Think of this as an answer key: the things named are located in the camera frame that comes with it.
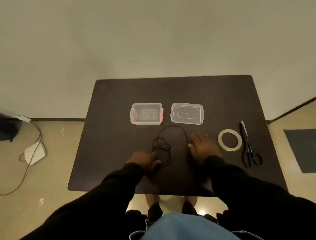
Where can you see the black floor object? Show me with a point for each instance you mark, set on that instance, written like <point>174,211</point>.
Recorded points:
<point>7,127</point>

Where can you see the white power adapter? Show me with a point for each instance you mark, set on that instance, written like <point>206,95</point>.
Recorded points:
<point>23,118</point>

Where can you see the clear plastic box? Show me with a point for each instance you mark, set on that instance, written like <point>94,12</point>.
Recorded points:
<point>146,115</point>

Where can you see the black scissors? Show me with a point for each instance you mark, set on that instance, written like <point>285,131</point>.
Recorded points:
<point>247,146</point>

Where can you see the dark floor mat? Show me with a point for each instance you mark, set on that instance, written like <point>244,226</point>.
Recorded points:
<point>302,150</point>

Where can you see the pale tape roll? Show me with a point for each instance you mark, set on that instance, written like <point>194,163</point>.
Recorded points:
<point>219,139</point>

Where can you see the person's left forearm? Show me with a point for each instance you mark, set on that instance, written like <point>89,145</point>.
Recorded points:
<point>98,205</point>

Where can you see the white floor device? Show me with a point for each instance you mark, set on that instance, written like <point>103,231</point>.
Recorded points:
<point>35,152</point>

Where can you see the person's right forearm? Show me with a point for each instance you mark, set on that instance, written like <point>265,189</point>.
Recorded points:
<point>251,197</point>

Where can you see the person's right hand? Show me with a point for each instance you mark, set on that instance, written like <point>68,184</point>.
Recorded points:
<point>203,148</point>

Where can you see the person's left hand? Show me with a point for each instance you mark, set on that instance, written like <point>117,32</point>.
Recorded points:
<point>142,160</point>

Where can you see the clear plastic lid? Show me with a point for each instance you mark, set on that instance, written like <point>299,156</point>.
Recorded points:
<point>186,113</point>

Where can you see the person's blue clothing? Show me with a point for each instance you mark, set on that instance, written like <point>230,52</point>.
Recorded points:
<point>182,227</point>

